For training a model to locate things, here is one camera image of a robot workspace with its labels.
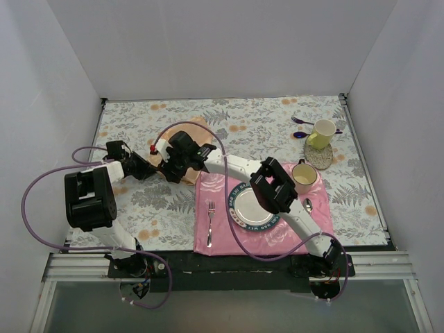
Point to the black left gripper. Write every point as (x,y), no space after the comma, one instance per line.
(139,166)

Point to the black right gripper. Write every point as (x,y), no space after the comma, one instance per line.
(172,166)

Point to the peach satin napkin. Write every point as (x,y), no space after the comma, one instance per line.
(198,134)

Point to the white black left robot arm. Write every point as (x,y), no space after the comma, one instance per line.
(91,205)

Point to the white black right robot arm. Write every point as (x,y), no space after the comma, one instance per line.
(273,187)

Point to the floral tablecloth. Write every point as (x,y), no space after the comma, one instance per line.
(161,215)

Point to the silver fork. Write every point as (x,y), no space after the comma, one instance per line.
(211,213)

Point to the pink rose placemat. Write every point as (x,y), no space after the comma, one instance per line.
(275,241)

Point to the white plate teal rim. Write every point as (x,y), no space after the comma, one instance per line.
(246,212)

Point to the cream enamel mug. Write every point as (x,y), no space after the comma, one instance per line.
(304,176)

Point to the purple plastic spoon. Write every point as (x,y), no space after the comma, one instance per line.
(301,134)

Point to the purple plastic fork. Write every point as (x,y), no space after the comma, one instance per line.
(300,121)

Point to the silver spoon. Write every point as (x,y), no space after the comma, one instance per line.
(307,205)

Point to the speckled round coaster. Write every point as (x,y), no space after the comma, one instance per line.
(319,159)

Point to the yellow green mug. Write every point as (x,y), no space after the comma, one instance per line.
(322,133)

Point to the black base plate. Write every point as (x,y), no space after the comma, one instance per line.
(195,272)

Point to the aluminium frame rail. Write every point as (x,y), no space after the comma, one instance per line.
(93,267)

